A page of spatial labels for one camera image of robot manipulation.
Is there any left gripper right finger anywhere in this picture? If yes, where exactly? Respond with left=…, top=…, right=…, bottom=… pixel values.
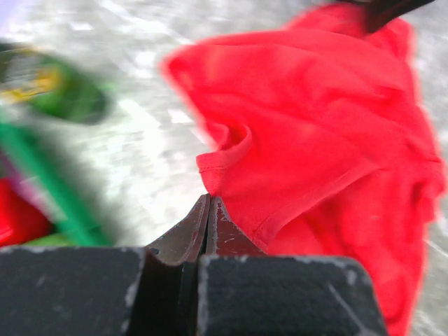
left=197, top=198, right=387, bottom=335

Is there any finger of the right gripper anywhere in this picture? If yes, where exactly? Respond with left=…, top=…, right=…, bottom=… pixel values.
left=332, top=0, right=434, bottom=34

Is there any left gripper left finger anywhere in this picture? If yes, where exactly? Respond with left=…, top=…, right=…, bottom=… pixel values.
left=1, top=195, right=210, bottom=335

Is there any red t-shirt garment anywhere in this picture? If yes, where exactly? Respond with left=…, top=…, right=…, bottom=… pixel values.
left=162, top=3, right=447, bottom=335

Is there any green plastic basket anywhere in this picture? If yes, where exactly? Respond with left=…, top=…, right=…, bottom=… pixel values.
left=1, top=123, right=112, bottom=246

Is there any red toy pepper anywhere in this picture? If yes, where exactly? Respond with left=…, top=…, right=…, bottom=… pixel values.
left=1, top=178, right=53, bottom=246

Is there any green glass bottle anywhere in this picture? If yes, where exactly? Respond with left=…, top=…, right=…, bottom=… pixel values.
left=1, top=40, right=109, bottom=125

